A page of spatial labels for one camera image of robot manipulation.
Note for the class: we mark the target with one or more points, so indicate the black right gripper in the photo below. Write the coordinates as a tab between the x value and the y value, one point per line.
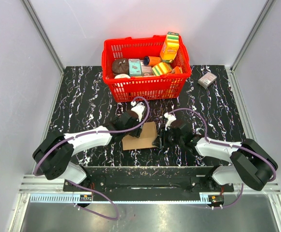
159	141

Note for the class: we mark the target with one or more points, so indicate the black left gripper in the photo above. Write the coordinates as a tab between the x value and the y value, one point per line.
138	131

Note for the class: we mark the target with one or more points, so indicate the brown cardboard box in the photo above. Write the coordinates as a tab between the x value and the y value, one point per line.
145	140

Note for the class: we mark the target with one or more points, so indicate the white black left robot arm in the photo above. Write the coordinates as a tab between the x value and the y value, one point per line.
53	155

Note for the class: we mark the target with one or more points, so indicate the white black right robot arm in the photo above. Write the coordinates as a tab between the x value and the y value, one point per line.
249	163

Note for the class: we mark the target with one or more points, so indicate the pink small food box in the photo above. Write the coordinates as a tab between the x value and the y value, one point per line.
145	70

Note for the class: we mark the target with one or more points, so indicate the teal small carton box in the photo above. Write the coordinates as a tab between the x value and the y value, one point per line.
134	67

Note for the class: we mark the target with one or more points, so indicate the tall orange sponge box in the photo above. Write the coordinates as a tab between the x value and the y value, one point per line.
170	47

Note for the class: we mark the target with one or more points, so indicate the red plastic shopping basket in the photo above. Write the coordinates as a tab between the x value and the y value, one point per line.
153	87

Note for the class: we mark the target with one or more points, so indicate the white round lid container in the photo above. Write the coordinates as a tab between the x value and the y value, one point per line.
121	76

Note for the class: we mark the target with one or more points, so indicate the brown round chocolate cake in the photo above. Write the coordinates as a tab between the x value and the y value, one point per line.
120	66

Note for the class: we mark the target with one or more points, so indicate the yellow green sponge pack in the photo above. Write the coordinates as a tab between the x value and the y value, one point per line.
161	68

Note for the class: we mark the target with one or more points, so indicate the orange cylindrical can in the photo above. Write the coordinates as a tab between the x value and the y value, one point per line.
151	61

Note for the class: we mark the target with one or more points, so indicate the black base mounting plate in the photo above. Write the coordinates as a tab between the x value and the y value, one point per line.
136	178

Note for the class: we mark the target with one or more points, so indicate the orange snack packet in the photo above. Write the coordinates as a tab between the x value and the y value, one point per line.
177	70

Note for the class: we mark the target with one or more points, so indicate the white wrapped tissue pack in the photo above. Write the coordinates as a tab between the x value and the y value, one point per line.
206	80

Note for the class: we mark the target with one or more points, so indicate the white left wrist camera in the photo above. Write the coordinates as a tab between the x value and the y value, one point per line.
138	108

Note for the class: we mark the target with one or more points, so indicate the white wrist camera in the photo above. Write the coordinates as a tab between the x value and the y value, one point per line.
138	108
170	118

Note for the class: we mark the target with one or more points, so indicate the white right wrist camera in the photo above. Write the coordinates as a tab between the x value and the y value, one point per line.
170	118

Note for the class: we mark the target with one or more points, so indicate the aluminium frame rail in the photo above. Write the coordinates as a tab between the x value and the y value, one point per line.
62	191

